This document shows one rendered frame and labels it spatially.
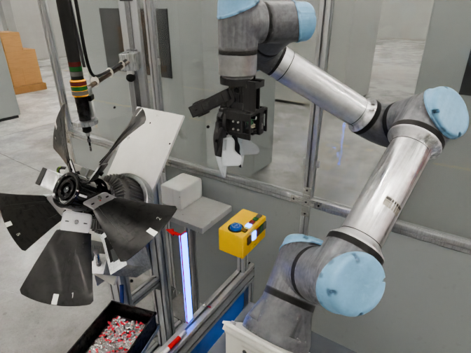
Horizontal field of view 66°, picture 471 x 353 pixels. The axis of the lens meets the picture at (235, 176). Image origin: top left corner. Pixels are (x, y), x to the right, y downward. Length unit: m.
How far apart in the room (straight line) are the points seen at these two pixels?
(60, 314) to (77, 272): 1.38
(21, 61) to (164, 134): 8.01
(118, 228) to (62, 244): 0.24
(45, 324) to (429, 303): 2.11
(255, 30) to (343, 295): 0.49
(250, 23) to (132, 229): 0.68
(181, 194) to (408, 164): 1.15
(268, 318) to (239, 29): 0.56
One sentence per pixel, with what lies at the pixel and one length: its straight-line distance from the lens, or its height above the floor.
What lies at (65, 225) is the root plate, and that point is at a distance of 1.30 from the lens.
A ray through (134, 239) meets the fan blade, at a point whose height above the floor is 1.15.
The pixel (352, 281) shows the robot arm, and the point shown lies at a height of 1.32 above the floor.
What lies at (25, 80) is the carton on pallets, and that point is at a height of 0.23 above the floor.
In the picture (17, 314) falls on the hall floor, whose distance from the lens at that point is 2.78.
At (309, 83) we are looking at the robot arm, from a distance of 0.87.
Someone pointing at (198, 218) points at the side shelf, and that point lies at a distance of 1.69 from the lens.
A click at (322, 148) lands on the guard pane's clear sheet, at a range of 1.50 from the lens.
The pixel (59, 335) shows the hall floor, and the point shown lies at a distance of 2.53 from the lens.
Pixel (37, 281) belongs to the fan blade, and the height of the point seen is 0.98.
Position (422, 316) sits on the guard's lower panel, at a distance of 1.75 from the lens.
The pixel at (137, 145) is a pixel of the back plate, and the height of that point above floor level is 1.24.
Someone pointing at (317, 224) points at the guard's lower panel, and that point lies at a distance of 1.64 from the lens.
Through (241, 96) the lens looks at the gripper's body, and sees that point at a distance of 0.73.
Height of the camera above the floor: 1.76
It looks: 26 degrees down
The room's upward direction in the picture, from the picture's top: straight up
